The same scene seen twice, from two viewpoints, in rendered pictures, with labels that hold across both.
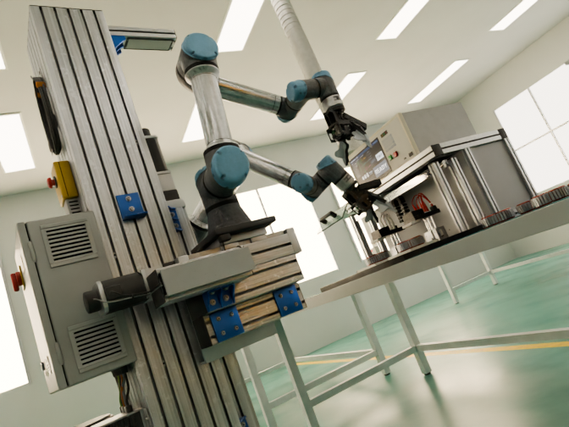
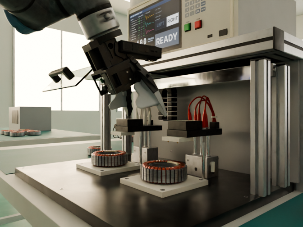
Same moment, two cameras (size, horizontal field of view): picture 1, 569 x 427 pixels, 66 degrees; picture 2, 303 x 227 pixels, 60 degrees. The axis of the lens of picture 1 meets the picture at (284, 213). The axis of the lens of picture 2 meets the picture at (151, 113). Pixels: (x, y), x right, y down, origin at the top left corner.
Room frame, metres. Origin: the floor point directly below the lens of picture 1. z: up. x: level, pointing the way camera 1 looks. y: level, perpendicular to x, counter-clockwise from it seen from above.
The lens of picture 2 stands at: (1.18, -0.25, 0.94)
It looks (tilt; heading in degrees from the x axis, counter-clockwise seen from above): 0 degrees down; 347
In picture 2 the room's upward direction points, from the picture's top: straight up
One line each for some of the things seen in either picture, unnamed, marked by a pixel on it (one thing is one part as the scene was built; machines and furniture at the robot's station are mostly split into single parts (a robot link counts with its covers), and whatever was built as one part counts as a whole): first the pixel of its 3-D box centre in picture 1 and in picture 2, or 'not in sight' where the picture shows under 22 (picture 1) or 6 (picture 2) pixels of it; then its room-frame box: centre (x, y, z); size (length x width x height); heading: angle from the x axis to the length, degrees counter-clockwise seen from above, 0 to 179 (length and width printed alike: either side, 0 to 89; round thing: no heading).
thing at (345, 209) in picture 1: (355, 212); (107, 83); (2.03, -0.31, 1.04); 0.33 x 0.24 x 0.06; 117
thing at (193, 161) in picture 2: (435, 235); (201, 164); (1.86, -0.55, 0.80); 0.08 x 0.05 x 0.06; 27
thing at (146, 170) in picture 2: (410, 244); (163, 170); (1.79, -0.43, 0.80); 0.11 x 0.11 x 0.04
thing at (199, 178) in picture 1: (216, 186); not in sight; (1.43, 0.18, 1.20); 0.13 x 0.12 x 0.14; 28
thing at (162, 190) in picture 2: (412, 249); (163, 181); (1.79, -0.43, 0.78); 0.15 x 0.15 x 0.01; 27
